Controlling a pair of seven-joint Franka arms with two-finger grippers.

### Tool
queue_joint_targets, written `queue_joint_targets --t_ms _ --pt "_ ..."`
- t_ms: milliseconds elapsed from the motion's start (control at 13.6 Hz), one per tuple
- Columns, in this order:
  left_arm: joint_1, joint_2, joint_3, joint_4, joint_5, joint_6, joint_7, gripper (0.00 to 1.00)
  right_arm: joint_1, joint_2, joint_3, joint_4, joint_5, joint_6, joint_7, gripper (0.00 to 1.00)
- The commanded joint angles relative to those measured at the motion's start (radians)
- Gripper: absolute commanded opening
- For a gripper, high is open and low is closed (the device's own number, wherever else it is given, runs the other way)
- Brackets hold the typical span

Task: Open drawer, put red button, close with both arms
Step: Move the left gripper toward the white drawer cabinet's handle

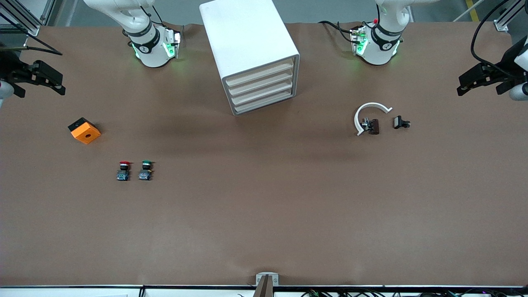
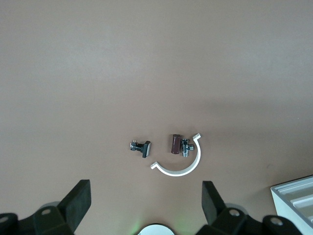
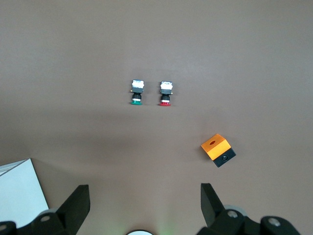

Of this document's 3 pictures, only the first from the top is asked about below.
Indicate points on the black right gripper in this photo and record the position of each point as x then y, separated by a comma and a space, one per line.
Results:
11, 70

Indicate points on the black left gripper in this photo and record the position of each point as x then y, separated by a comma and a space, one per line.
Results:
499, 75

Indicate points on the red push button switch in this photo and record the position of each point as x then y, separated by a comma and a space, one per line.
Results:
123, 175

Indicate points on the orange box with hole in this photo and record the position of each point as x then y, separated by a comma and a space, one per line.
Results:
86, 134

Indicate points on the small black clip part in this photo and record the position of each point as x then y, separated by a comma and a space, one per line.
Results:
398, 122

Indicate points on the small brown electrical component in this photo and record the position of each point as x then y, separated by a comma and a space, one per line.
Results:
374, 126

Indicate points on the white curved plastic part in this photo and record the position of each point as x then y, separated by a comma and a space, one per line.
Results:
363, 108

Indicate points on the brown table cover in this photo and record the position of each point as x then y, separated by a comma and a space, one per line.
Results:
264, 206

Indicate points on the aluminium frame profile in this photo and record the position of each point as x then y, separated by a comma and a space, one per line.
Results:
33, 29
501, 25

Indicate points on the green push button switch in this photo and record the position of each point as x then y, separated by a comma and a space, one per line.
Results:
144, 175

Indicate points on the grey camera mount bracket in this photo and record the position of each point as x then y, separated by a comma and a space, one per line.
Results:
267, 284

